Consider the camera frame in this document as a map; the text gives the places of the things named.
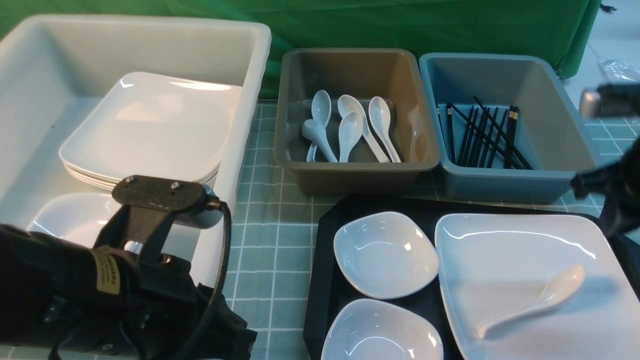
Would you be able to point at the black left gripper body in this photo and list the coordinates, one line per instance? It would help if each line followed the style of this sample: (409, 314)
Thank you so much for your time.
(106, 303)

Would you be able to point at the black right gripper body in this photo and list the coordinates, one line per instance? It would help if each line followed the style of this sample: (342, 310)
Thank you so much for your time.
(619, 183)

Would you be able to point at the white square rice plate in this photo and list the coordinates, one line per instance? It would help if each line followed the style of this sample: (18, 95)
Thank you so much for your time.
(493, 264)

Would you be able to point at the white bowl tray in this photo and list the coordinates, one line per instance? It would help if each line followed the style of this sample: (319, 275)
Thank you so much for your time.
(385, 255)
(367, 329)

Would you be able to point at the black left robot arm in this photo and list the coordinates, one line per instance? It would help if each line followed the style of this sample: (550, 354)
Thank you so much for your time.
(27, 285)

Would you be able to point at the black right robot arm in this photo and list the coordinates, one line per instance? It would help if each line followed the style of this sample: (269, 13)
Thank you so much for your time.
(611, 100)

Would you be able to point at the top stacked white bowl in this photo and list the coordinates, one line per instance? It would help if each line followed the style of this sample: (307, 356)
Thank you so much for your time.
(75, 217)

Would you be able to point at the clear plastic bag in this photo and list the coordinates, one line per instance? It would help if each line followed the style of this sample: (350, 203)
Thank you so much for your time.
(620, 71)

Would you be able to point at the blue plastic bin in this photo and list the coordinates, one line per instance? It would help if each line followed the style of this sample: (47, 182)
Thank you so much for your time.
(551, 134)

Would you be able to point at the black chopstick gold tip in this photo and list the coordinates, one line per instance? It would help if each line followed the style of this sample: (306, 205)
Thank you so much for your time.
(509, 161)

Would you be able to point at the green checkered tablecloth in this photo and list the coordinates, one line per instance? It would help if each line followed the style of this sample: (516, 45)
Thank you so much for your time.
(272, 246)

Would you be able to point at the green cloth backdrop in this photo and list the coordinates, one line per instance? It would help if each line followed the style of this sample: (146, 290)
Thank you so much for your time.
(555, 31)

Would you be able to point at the black chopstick in bin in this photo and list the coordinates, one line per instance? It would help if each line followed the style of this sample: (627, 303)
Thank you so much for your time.
(451, 138)

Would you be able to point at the large white plastic bin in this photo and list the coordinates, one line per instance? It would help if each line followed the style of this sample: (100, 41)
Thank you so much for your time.
(55, 69)

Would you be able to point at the brown plastic bin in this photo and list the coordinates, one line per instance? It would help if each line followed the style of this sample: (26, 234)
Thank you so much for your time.
(363, 73)

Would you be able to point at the white spoon long centre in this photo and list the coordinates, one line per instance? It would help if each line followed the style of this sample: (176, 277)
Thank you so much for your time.
(347, 104)

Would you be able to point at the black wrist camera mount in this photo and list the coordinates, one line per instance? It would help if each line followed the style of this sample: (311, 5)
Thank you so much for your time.
(150, 206)

